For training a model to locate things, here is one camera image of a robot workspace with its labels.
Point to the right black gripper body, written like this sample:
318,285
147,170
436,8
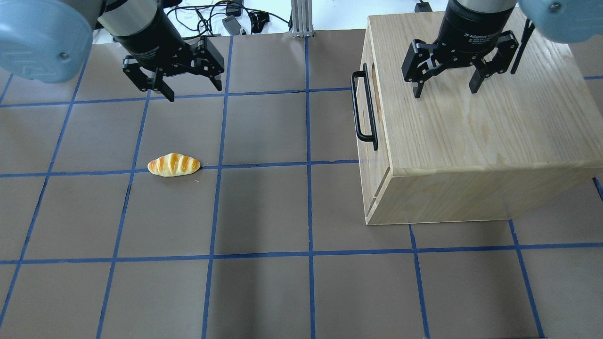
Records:
471,26

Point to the black power adapter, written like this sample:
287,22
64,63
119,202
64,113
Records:
233,27

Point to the wooden drawer cabinet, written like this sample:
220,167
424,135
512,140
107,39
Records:
453,156

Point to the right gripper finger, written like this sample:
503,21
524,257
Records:
506,47
424,61

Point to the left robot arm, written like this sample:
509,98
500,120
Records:
48,40

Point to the aluminium frame post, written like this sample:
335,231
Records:
301,18

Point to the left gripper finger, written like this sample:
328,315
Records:
132,69
204,59

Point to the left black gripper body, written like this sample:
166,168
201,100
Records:
147,36

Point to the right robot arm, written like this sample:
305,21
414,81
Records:
562,21

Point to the toy bread loaf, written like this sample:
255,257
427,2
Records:
174,165

